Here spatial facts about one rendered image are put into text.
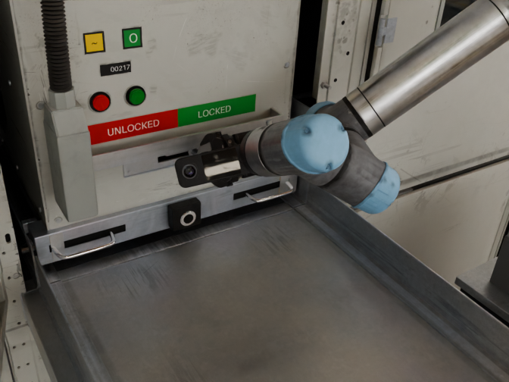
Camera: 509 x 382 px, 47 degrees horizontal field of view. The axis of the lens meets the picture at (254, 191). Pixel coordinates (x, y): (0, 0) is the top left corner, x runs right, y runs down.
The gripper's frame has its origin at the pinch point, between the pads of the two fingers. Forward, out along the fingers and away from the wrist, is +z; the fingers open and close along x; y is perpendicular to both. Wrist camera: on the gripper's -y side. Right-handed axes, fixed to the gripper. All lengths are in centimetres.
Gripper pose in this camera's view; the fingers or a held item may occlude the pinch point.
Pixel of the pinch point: (198, 163)
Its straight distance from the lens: 102.3
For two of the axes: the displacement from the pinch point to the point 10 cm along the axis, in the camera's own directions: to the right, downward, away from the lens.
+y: 8.4, -2.4, 4.8
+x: -2.2, -9.7, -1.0
